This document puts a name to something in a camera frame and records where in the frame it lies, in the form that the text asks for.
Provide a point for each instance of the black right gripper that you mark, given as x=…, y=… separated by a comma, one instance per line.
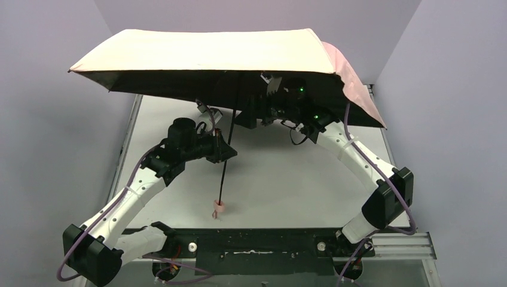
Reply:
x=256, y=115

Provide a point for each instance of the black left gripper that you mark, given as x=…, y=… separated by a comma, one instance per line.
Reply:
x=218, y=146

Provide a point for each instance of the pink folding umbrella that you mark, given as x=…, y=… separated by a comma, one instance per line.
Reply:
x=202, y=67

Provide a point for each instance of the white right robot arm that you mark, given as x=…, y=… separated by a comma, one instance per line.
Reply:
x=320, y=109

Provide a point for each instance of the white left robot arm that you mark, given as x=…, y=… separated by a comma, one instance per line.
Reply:
x=98, y=248

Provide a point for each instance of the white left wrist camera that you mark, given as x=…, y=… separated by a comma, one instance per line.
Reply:
x=206, y=123

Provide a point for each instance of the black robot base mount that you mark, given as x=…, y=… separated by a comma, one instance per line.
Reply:
x=266, y=251

